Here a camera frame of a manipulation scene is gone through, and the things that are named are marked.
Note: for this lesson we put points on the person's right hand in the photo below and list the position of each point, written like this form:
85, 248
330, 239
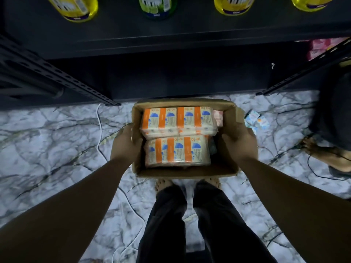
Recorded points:
242, 146

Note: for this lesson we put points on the person's left hand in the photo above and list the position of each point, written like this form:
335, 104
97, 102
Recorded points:
123, 147

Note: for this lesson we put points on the person's left thumb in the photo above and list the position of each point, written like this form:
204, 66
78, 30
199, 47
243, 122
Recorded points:
137, 142

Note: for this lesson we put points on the person's right thumb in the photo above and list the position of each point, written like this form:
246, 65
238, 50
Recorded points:
227, 141

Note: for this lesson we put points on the brown cardboard box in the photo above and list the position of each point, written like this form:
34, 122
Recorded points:
189, 171

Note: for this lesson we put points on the person's right forearm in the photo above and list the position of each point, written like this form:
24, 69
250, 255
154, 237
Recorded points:
299, 208

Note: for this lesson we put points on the person's left forearm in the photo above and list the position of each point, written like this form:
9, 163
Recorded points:
68, 213

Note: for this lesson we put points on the pink packet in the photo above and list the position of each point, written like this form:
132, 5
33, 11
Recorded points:
218, 117

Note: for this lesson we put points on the orange white tissue packet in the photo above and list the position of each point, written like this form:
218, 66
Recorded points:
196, 119
178, 150
159, 121

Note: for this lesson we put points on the small blue white packet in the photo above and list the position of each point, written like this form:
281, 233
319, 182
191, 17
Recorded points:
251, 116
262, 122

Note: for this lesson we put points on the person's right foot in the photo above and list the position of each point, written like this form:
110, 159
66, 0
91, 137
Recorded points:
213, 182

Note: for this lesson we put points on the person's foot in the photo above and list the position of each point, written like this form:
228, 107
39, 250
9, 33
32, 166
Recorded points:
213, 182
311, 146
163, 184

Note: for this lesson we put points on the person's left foot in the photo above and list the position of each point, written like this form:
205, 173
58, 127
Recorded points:
163, 184

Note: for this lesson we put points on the person's black trousers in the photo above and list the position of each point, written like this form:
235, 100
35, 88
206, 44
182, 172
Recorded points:
208, 230

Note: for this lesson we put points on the black metal shelf rack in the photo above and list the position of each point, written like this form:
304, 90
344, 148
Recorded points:
175, 38

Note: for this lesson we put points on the stack of pink packets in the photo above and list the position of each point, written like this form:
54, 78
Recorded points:
323, 47

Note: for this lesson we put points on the yellow liquid bottle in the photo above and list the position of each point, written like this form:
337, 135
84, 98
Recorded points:
234, 4
74, 8
311, 2

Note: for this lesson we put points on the green liquid bottle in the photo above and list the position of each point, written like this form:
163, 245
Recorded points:
157, 6

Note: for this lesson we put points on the black perforated shelf post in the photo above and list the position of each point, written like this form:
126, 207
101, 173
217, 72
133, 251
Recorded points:
60, 76
304, 69

